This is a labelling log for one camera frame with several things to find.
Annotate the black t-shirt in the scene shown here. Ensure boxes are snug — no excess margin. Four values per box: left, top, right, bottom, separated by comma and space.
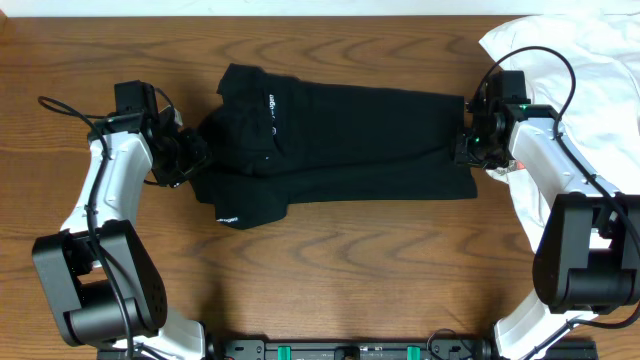
191, 64, 477, 229

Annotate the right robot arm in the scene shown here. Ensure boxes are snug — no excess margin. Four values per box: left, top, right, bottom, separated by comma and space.
453, 71, 639, 359

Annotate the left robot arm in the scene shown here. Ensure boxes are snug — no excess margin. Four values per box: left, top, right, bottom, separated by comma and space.
32, 80, 214, 360

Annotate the white leaf-print garment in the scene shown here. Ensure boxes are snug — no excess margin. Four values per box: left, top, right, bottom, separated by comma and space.
486, 168, 520, 183

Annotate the white t-shirt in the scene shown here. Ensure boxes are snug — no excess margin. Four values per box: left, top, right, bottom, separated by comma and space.
478, 13, 640, 254

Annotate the black left cable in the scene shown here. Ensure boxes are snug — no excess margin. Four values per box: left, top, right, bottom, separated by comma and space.
37, 94, 151, 360

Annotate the black cable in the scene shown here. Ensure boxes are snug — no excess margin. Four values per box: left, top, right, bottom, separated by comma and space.
472, 45, 640, 331
37, 94, 151, 360

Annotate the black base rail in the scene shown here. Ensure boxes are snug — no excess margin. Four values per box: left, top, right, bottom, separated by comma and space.
97, 338, 599, 360

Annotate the black right cable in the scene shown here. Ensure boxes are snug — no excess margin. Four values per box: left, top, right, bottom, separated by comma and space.
472, 45, 640, 331

